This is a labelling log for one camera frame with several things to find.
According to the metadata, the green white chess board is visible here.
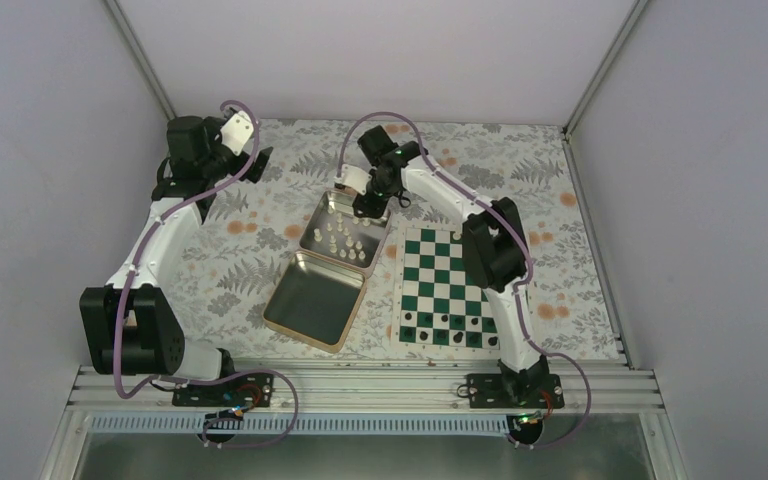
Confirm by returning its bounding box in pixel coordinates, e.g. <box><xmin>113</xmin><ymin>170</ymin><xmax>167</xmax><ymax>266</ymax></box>
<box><xmin>390</xmin><ymin>223</ymin><xmax>501</xmax><ymax>361</ymax></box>

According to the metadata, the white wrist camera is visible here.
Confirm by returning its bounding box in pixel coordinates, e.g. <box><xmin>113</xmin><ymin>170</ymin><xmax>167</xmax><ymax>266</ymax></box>
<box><xmin>220</xmin><ymin>111</ymin><xmax>254</xmax><ymax>156</ymax></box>
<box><xmin>334</xmin><ymin>164</ymin><xmax>371</xmax><ymax>195</ymax></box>

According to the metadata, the aluminium mounting rail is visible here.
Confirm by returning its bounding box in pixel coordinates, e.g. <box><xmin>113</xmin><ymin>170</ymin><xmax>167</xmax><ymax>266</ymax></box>
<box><xmin>67</xmin><ymin>359</ymin><xmax>665</xmax><ymax>414</ymax></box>

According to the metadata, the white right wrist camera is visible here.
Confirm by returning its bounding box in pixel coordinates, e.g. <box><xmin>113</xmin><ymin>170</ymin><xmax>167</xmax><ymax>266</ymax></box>
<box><xmin>334</xmin><ymin>164</ymin><xmax>371</xmax><ymax>195</ymax></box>

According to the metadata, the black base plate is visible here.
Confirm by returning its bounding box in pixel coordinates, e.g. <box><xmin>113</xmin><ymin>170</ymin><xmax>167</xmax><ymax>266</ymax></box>
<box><xmin>456</xmin><ymin>373</ymin><xmax>566</xmax><ymax>409</ymax></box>
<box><xmin>172</xmin><ymin>373</ymin><xmax>274</xmax><ymax>409</ymax></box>

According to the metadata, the white slotted cable duct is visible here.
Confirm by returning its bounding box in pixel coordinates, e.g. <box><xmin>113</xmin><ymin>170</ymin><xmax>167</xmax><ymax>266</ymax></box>
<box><xmin>90</xmin><ymin>412</ymin><xmax>509</xmax><ymax>437</ymax></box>

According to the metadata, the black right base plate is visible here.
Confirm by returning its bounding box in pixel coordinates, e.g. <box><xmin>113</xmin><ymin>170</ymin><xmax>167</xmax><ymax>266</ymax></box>
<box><xmin>456</xmin><ymin>373</ymin><xmax>566</xmax><ymax>409</ymax></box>

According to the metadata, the floral patterned table mat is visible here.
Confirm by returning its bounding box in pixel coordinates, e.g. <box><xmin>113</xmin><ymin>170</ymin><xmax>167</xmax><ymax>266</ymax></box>
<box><xmin>164</xmin><ymin>120</ymin><xmax>620</xmax><ymax>361</ymax></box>

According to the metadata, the open metal tin box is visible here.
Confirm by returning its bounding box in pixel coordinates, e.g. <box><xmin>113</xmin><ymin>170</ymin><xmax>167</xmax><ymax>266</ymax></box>
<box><xmin>263</xmin><ymin>190</ymin><xmax>392</xmax><ymax>353</ymax></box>

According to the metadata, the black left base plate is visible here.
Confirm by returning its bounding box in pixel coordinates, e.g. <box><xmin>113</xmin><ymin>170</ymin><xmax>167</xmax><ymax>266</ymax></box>
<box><xmin>172</xmin><ymin>373</ymin><xmax>274</xmax><ymax>409</ymax></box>

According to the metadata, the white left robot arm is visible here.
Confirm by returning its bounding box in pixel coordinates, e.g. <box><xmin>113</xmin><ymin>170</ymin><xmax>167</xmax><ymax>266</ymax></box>
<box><xmin>79</xmin><ymin>111</ymin><xmax>272</xmax><ymax>405</ymax></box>

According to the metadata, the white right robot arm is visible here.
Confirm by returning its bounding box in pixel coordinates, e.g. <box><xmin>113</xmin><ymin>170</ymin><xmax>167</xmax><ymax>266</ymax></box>
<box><xmin>337</xmin><ymin>126</ymin><xmax>550</xmax><ymax>407</ymax></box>

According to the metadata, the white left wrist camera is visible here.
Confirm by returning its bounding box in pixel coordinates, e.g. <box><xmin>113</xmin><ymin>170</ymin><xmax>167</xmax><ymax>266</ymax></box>
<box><xmin>220</xmin><ymin>111</ymin><xmax>254</xmax><ymax>156</ymax></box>

